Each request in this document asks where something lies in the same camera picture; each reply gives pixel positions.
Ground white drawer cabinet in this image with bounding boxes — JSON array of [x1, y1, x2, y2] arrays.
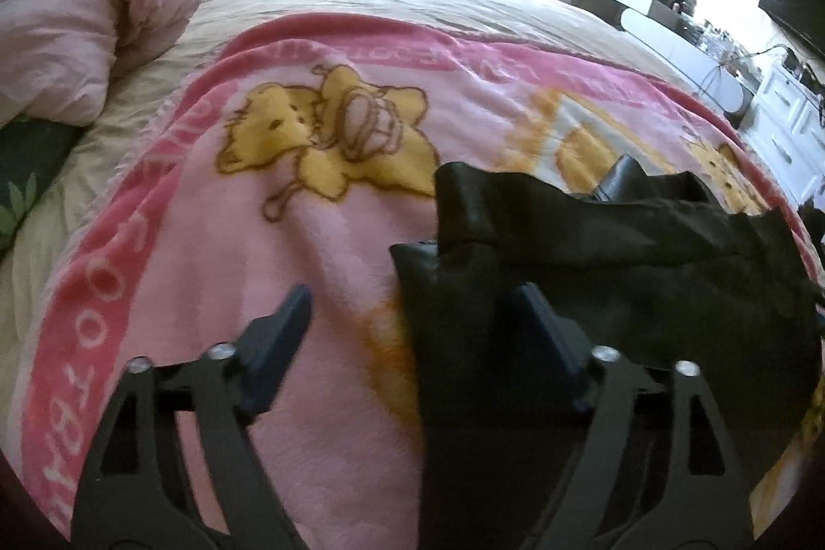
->
[[741, 62, 825, 204]]

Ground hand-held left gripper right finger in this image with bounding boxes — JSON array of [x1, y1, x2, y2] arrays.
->
[[506, 282, 755, 550]]

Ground black television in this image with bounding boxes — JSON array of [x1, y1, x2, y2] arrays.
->
[[757, 0, 825, 69]]

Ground dark green floral pillow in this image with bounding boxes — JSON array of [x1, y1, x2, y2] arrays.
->
[[0, 117, 83, 261]]

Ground pink quilt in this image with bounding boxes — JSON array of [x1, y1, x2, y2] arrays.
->
[[0, 0, 208, 129]]

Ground white rounded footboard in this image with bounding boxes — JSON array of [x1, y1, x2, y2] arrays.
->
[[617, 5, 753, 118]]

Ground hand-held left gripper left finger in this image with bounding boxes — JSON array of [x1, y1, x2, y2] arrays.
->
[[72, 285, 314, 550]]

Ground pink bear print blanket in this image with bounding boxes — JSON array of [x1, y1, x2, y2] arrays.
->
[[3, 9, 825, 550]]

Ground black jacket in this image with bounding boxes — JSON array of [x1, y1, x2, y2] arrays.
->
[[390, 154, 824, 550]]

